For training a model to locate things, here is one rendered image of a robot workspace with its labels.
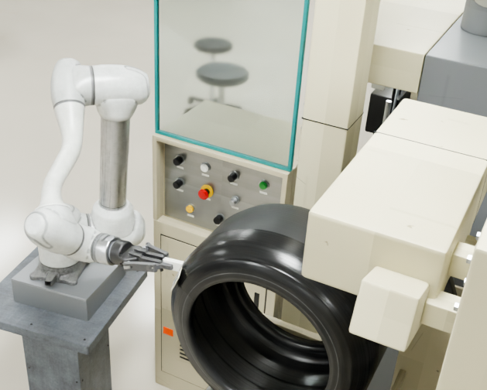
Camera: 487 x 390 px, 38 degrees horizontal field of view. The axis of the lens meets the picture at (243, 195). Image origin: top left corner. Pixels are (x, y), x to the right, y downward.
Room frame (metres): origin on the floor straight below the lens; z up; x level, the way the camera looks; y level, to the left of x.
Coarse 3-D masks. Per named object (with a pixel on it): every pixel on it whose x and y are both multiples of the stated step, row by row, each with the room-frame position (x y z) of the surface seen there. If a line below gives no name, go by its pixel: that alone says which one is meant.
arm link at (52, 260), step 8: (72, 208) 2.21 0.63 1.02; (80, 216) 2.21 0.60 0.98; (40, 248) 2.13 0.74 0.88; (40, 256) 2.13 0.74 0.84; (48, 256) 2.11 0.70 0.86; (56, 256) 2.11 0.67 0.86; (64, 256) 2.12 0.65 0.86; (48, 264) 2.11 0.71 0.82; (56, 264) 2.11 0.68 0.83; (64, 264) 2.12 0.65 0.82; (72, 264) 2.13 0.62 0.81
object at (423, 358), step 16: (416, 336) 1.49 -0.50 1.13; (432, 336) 1.47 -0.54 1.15; (448, 336) 1.46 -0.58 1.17; (400, 352) 1.50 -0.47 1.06; (416, 352) 1.49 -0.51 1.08; (432, 352) 1.47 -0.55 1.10; (400, 368) 1.50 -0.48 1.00; (416, 368) 1.48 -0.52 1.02; (432, 368) 1.46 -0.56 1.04; (416, 384) 1.48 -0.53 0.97; (432, 384) 1.46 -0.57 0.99
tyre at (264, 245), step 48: (240, 240) 1.44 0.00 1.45; (288, 240) 1.43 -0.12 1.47; (192, 288) 1.44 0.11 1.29; (240, 288) 1.69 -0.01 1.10; (288, 288) 1.33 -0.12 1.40; (336, 288) 1.33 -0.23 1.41; (192, 336) 1.44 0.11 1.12; (240, 336) 1.64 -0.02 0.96; (288, 336) 1.63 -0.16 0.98; (336, 336) 1.27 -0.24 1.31; (240, 384) 1.48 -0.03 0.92; (288, 384) 1.50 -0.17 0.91; (336, 384) 1.26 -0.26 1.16
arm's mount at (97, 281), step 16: (96, 272) 2.18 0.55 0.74; (112, 272) 2.20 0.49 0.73; (16, 288) 2.08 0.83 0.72; (32, 288) 2.07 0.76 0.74; (48, 288) 2.05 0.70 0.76; (64, 288) 2.06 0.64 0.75; (80, 288) 2.07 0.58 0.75; (96, 288) 2.08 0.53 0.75; (112, 288) 2.19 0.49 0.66; (32, 304) 2.07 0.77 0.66; (48, 304) 2.05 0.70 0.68; (64, 304) 2.03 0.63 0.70; (80, 304) 2.01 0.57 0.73; (96, 304) 2.07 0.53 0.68
